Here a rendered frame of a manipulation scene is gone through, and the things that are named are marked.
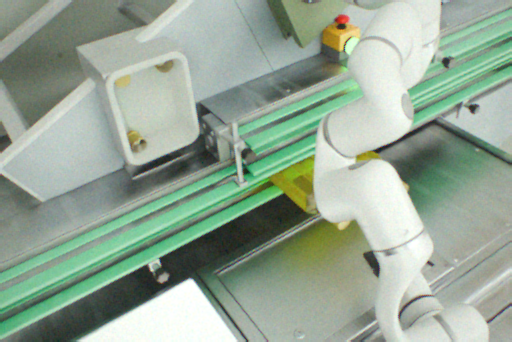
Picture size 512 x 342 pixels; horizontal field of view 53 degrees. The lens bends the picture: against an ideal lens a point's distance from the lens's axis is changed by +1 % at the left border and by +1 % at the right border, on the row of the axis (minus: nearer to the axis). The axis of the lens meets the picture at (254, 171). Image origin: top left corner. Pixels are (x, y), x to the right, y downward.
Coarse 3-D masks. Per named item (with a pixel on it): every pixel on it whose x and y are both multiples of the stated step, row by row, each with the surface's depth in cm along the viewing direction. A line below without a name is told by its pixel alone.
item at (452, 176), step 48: (432, 144) 153; (480, 144) 150; (432, 192) 137; (480, 192) 136; (192, 240) 130; (240, 240) 129; (432, 240) 124; (480, 240) 123; (144, 288) 119; (480, 288) 109; (48, 336) 111
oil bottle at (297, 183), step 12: (288, 168) 119; (300, 168) 119; (276, 180) 121; (288, 180) 116; (300, 180) 116; (312, 180) 115; (288, 192) 118; (300, 192) 113; (312, 192) 112; (300, 204) 116; (312, 204) 112
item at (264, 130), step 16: (496, 16) 149; (464, 32) 143; (480, 32) 143; (496, 32) 141; (448, 48) 136; (464, 48) 136; (432, 64) 131; (352, 80) 127; (320, 96) 123; (336, 96) 123; (352, 96) 122; (288, 112) 118; (304, 112) 118; (320, 112) 117; (240, 128) 115; (256, 128) 115; (272, 128) 114; (288, 128) 113; (256, 144) 110
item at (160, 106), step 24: (120, 72) 97; (144, 72) 108; (168, 72) 111; (120, 96) 107; (144, 96) 111; (168, 96) 114; (192, 96) 109; (120, 120) 102; (144, 120) 114; (168, 120) 117; (192, 120) 113; (168, 144) 114
